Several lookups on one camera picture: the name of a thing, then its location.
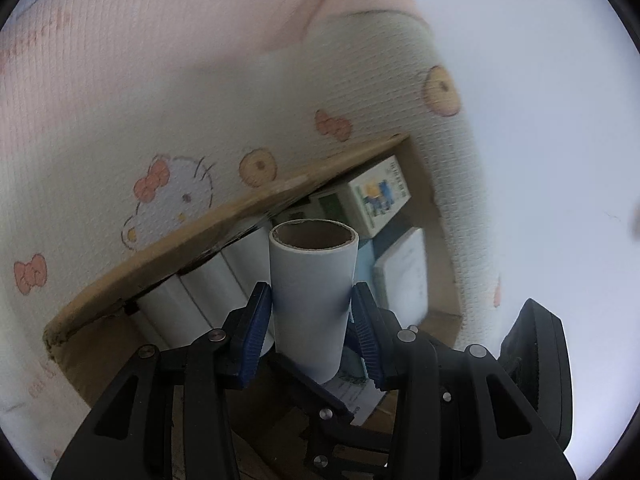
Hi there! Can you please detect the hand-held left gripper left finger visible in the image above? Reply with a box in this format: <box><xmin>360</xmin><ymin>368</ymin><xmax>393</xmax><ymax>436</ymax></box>
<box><xmin>50</xmin><ymin>281</ymin><xmax>273</xmax><ymax>480</ymax></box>

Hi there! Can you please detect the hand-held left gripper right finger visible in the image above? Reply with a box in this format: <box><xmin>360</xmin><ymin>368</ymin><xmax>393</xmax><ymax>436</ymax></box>
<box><xmin>350</xmin><ymin>282</ymin><xmax>576</xmax><ymax>480</ymax></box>

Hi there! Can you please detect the large white paper roll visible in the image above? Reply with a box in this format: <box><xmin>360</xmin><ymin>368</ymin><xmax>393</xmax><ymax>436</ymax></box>
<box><xmin>268</xmin><ymin>219</ymin><xmax>361</xmax><ymax>385</ymax></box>
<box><xmin>220</xmin><ymin>225</ymin><xmax>275</xmax><ymax>311</ymax></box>
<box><xmin>177</xmin><ymin>255</ymin><xmax>251</xmax><ymax>331</ymax></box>
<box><xmin>135</xmin><ymin>277</ymin><xmax>216</xmax><ymax>351</ymax></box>

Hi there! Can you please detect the brown cardboard box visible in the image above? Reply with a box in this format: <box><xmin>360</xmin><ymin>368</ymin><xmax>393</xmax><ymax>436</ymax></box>
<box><xmin>42</xmin><ymin>132</ymin><xmax>466</xmax><ymax>480</ymax></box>

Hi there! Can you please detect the white printed leaflet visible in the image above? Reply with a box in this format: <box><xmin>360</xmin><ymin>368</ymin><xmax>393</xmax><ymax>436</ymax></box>
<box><xmin>322</xmin><ymin>350</ymin><xmax>388</xmax><ymax>423</ymax></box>

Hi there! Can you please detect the flat white pack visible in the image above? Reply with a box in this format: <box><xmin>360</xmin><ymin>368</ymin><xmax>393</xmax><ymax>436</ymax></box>
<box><xmin>372</xmin><ymin>227</ymin><xmax>430</xmax><ymax>323</ymax></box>

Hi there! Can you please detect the white device with green screen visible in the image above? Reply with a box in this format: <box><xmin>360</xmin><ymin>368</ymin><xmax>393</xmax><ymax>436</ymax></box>
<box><xmin>307</xmin><ymin>190</ymin><xmax>361</xmax><ymax>223</ymax></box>

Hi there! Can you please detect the small yellow blue printed box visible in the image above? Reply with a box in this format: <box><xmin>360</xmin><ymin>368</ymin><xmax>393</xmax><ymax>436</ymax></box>
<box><xmin>347</xmin><ymin>156</ymin><xmax>413</xmax><ymax>237</ymax></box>

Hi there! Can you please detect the pink cartoon printed blanket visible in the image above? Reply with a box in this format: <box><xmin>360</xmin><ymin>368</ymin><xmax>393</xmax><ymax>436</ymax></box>
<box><xmin>0</xmin><ymin>0</ymin><xmax>506</xmax><ymax>480</ymax></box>

